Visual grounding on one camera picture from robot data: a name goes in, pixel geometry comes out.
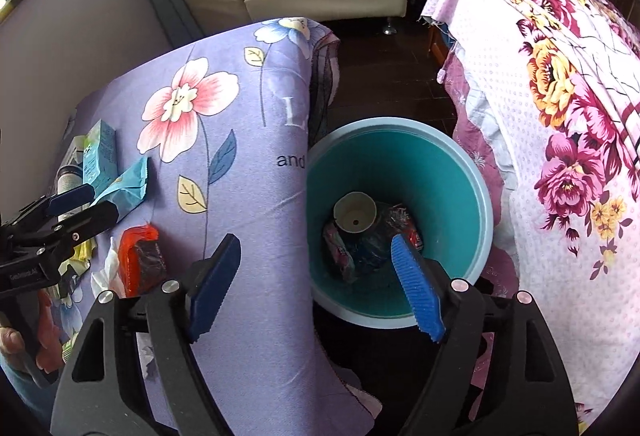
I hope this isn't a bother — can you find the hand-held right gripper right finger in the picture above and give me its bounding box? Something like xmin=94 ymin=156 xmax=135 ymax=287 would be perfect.
xmin=390 ymin=234 xmax=581 ymax=436

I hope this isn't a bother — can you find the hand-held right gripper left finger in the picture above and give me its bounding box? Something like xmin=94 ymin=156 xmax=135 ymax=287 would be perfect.
xmin=50 ymin=233 xmax=242 ymax=436

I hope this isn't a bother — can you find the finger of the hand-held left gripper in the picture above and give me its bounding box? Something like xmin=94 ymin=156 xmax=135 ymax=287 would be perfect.
xmin=47 ymin=201 xmax=120 ymax=252
xmin=10 ymin=183 xmax=96 ymax=230

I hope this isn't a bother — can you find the blue snack packet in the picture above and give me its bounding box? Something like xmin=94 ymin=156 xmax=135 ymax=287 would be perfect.
xmin=92 ymin=156 xmax=151 ymax=219

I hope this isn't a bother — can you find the teal round bin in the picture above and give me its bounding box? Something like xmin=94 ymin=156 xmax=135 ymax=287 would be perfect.
xmin=302 ymin=117 xmax=496 ymax=329

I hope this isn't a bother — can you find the person's left hand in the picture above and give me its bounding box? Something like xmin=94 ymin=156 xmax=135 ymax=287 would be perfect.
xmin=0 ymin=326 xmax=26 ymax=358

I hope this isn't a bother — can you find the grey cylindrical container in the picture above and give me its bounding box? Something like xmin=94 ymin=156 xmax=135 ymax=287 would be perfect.
xmin=56 ymin=136 xmax=86 ymax=222

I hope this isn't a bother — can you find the yellow small packet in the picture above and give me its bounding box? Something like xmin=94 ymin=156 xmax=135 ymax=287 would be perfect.
xmin=65 ymin=236 xmax=98 ymax=267

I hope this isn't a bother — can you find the red plastic wrapper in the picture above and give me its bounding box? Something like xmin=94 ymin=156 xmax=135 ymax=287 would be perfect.
xmin=120 ymin=225 xmax=168 ymax=297

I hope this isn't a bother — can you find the teal carton box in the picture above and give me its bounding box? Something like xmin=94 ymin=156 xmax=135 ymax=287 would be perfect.
xmin=82 ymin=120 xmax=117 ymax=189

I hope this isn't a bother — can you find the white crumpled tissue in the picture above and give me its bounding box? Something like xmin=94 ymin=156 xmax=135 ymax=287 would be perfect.
xmin=90 ymin=236 xmax=126 ymax=299

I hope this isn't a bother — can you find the red snack wrapper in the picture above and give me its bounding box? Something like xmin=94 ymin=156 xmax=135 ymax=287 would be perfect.
xmin=390 ymin=203 xmax=426 ymax=252
xmin=322 ymin=221 xmax=358 ymax=284

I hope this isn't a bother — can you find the dark blue plastic bag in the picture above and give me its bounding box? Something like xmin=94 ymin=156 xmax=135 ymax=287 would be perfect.
xmin=345 ymin=201 xmax=401 ymax=277

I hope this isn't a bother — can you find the white paper cup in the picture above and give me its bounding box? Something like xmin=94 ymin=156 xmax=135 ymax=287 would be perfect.
xmin=332 ymin=191 xmax=377 ymax=234

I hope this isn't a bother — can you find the person's blue jeans leg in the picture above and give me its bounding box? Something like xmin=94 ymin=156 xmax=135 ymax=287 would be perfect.
xmin=0 ymin=356 xmax=61 ymax=432

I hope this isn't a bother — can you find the purple floral blanket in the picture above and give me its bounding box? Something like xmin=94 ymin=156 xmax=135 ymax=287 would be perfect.
xmin=50 ymin=16 xmax=376 ymax=436

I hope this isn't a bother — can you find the pink floral quilt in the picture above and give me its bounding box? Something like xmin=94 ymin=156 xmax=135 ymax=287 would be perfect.
xmin=420 ymin=0 xmax=640 ymax=436

